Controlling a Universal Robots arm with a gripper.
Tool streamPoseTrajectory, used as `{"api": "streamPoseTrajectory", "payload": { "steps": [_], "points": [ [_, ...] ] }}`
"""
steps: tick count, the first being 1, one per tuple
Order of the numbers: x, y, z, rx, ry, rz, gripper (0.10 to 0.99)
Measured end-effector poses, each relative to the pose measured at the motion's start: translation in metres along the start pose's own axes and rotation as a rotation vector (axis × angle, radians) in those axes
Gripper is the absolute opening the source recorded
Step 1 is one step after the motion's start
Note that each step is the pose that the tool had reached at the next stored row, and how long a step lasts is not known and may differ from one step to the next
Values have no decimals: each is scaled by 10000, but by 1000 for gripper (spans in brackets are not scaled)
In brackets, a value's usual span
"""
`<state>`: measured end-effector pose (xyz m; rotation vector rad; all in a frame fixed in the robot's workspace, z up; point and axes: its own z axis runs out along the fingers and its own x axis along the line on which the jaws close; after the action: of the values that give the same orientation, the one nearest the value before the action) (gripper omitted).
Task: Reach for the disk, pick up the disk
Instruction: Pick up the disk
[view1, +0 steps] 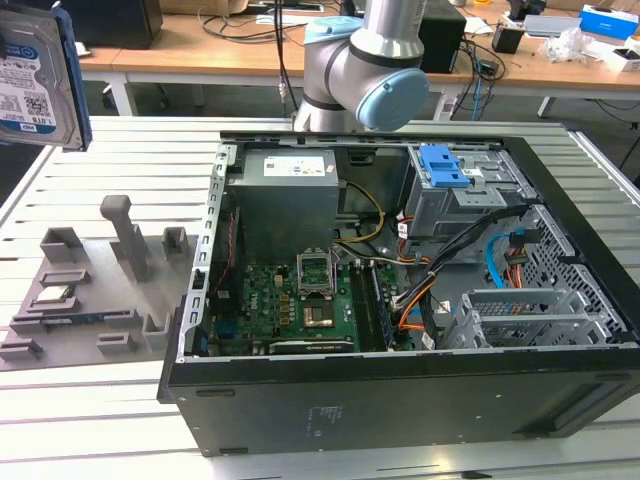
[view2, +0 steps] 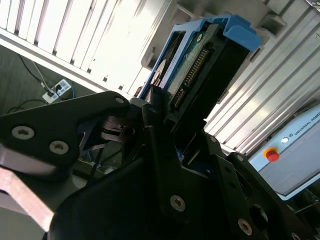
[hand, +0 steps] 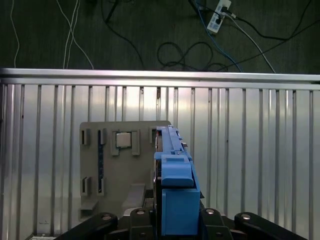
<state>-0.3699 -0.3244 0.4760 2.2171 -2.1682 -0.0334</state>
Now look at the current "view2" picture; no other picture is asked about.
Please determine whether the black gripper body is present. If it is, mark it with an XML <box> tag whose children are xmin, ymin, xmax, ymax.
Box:
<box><xmin>48</xmin><ymin>156</ymin><xmax>233</xmax><ymax>240</ymax></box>

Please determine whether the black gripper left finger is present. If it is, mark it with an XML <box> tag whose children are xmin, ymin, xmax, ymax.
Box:
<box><xmin>0</xmin><ymin>86</ymin><xmax>192</xmax><ymax>225</ymax></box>

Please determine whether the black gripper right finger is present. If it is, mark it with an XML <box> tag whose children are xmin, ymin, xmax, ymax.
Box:
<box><xmin>199</xmin><ymin>132</ymin><xmax>320</xmax><ymax>240</ymax></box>

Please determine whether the hard disk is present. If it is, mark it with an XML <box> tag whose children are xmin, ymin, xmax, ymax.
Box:
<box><xmin>137</xmin><ymin>13</ymin><xmax>262</xmax><ymax>136</ymax></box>

